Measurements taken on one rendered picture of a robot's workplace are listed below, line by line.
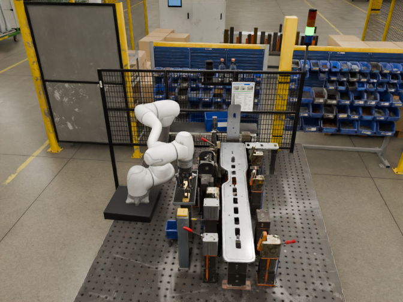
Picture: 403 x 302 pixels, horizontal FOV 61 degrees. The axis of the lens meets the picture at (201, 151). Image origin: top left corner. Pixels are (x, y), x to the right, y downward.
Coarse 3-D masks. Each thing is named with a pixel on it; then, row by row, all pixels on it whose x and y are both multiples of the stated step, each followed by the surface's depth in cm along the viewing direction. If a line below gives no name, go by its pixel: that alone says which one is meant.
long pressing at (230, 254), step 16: (224, 144) 307; (240, 144) 307; (224, 160) 284; (240, 160) 284; (240, 176) 264; (224, 192) 246; (240, 192) 246; (224, 208) 231; (240, 208) 232; (224, 224) 218; (240, 224) 218; (224, 240) 205; (240, 240) 206; (224, 256) 195; (240, 256) 195
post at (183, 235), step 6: (180, 216) 203; (186, 216) 203; (180, 222) 204; (186, 222) 204; (180, 228) 207; (180, 234) 210; (186, 234) 210; (180, 240) 212; (186, 240) 212; (180, 246) 215; (186, 246) 215; (180, 252) 218; (186, 252) 217; (180, 258) 220; (186, 258) 220; (180, 264) 223; (186, 264) 223
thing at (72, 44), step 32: (32, 32) 411; (64, 32) 406; (96, 32) 401; (32, 64) 430; (64, 64) 427; (96, 64) 421; (128, 64) 416; (64, 96) 450; (96, 96) 444; (128, 96) 436; (64, 128) 475; (96, 128) 470; (128, 128) 462
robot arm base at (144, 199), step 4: (148, 192) 284; (128, 196) 276; (132, 196) 273; (144, 196) 275; (148, 196) 280; (128, 200) 274; (132, 200) 273; (136, 200) 271; (140, 200) 274; (144, 200) 274; (148, 200) 275; (136, 204) 271
